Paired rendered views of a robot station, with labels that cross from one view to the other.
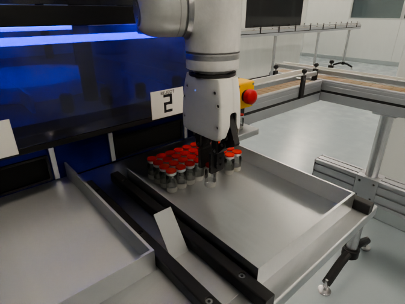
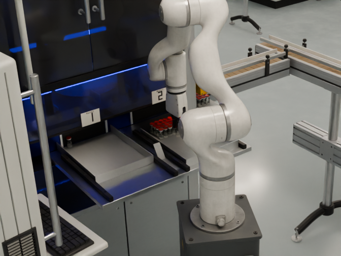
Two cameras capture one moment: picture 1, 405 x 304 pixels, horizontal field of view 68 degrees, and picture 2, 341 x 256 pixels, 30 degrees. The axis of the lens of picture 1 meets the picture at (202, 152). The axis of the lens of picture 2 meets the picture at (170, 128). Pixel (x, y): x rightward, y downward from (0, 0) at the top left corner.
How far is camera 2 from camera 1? 2.10 m
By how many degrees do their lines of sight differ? 7
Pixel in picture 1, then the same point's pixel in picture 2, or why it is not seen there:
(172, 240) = (160, 154)
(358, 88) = (313, 69)
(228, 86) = (180, 97)
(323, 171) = (300, 134)
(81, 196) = (121, 139)
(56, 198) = (110, 140)
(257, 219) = not seen: hidden behind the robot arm
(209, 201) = (177, 142)
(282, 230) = not seen: hidden behind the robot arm
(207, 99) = (173, 101)
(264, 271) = (189, 161)
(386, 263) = not seen: outside the picture
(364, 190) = (326, 151)
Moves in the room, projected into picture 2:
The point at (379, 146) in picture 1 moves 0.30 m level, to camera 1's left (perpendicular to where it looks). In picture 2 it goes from (332, 115) to (272, 114)
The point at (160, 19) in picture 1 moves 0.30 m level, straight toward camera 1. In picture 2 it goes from (156, 78) to (155, 112)
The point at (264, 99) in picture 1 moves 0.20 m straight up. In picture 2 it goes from (231, 81) to (231, 41)
